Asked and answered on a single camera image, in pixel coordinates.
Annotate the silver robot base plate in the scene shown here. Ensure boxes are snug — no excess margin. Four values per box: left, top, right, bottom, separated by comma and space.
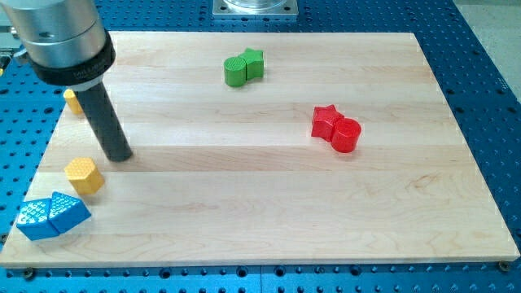
212, 0, 299, 20

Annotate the red star block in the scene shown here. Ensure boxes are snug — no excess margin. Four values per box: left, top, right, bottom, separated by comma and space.
311, 105, 344, 142

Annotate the green cylinder block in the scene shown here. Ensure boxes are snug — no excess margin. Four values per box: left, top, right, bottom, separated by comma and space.
223, 56, 247, 87

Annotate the wooden board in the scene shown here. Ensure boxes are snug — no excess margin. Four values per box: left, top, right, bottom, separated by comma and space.
1, 32, 519, 268

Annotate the blue triangle block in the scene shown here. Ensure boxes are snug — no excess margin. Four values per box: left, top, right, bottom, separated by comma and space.
49, 191, 91, 234

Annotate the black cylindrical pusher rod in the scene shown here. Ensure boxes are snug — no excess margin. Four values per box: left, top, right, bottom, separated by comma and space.
77, 82, 133, 162

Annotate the green star block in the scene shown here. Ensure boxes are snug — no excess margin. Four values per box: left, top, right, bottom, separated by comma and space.
239, 48, 265, 81

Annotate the blue perforated table plate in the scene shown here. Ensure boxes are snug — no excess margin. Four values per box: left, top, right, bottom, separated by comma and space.
1, 0, 520, 292

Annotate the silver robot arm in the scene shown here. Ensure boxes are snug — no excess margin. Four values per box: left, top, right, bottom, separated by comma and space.
1, 0, 133, 162

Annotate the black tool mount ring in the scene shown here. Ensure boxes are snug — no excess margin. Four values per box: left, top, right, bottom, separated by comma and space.
29, 29, 116, 86

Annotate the blue cube block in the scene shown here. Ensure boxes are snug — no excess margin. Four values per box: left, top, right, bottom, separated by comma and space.
16, 199, 59, 241

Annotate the yellow heart block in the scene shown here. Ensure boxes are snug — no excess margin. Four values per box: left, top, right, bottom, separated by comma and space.
63, 89, 83, 115

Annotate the yellow hexagon block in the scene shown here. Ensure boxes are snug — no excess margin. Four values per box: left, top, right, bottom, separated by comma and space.
64, 157, 105, 195

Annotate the red cylinder block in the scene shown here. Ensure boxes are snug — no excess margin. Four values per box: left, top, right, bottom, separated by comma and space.
331, 118, 361, 153

